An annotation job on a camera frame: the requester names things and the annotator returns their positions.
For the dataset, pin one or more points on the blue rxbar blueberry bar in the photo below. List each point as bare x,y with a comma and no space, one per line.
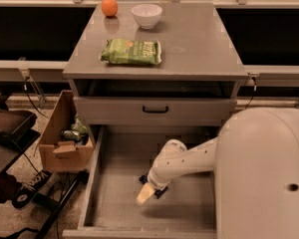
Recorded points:
158,192

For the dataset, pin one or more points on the orange fruit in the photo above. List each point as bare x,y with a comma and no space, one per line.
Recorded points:
109,8

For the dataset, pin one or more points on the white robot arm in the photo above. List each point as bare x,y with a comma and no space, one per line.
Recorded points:
255,161

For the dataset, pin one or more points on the grey drawer cabinet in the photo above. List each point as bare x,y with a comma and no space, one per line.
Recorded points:
198,60

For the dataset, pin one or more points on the green can in box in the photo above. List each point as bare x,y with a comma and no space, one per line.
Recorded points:
71,135

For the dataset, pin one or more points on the closed grey drawer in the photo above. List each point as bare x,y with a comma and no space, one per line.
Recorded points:
128,111

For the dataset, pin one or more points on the black drawer handle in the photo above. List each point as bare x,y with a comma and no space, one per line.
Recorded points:
148,110

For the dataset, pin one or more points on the cardboard box with items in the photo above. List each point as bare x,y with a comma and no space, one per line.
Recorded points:
59,154

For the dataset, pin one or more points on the green packet in box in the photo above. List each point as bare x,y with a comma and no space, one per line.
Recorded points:
79,126

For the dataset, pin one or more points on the white bowl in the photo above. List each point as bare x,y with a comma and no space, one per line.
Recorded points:
147,15

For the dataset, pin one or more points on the green chip bag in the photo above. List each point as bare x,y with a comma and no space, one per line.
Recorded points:
128,52

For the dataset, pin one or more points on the black white sneaker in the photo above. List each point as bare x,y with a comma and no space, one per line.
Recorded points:
28,190

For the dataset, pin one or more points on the open grey bottom drawer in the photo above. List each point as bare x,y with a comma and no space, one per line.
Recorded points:
109,209

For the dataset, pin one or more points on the black side cart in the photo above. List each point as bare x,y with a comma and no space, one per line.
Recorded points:
16,131

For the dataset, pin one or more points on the black pole on floor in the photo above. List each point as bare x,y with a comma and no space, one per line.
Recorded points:
56,206

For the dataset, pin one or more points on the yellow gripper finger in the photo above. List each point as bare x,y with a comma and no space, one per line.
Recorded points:
146,193

